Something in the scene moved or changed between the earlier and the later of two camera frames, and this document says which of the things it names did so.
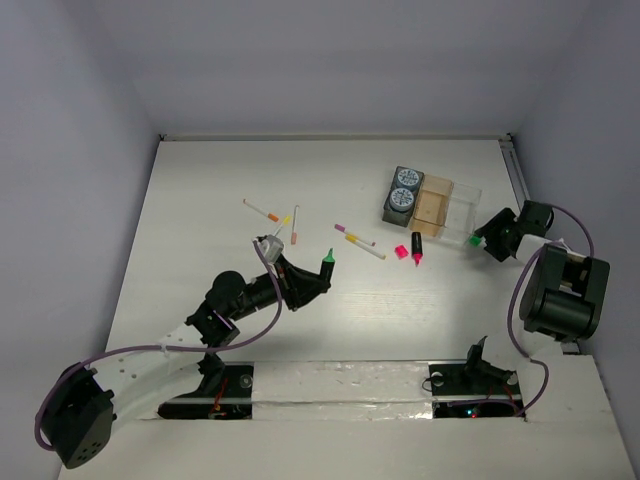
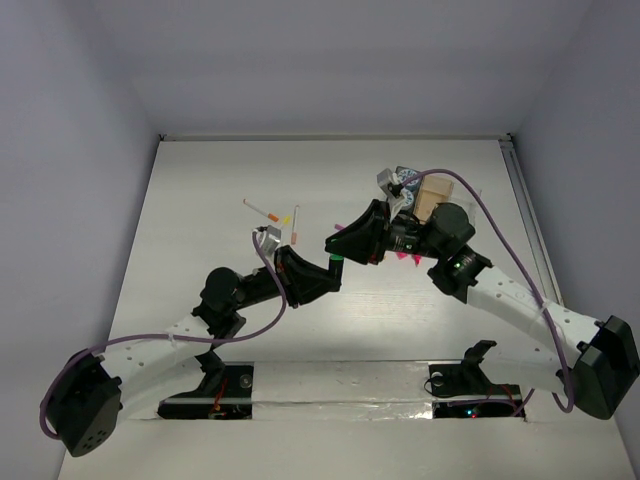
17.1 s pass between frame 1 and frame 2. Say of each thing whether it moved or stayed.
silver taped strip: stayed
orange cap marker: stayed
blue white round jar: stayed
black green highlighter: moved
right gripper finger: moved
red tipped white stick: stayed
